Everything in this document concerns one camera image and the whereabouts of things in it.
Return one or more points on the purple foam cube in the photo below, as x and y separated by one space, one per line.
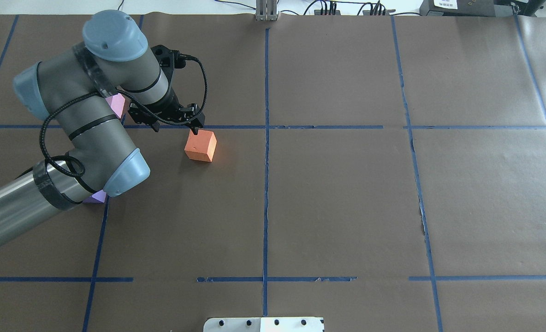
96 198

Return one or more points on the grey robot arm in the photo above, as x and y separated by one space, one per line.
85 147

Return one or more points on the grey aluminium post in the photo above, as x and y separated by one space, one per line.
266 10

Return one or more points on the black power strip left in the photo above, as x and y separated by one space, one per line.
330 11

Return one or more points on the dark grey control box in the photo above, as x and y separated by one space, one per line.
471 8

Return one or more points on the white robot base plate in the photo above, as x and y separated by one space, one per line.
265 324

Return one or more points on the brown paper table cover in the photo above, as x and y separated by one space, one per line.
386 174

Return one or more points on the black power strip right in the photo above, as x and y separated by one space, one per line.
377 12

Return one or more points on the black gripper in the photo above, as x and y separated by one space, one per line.
165 105

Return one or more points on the pink foam cube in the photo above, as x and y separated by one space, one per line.
117 103

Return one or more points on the black power strip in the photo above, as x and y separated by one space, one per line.
330 11
377 12

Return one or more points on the orange foam cube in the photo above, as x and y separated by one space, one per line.
201 146

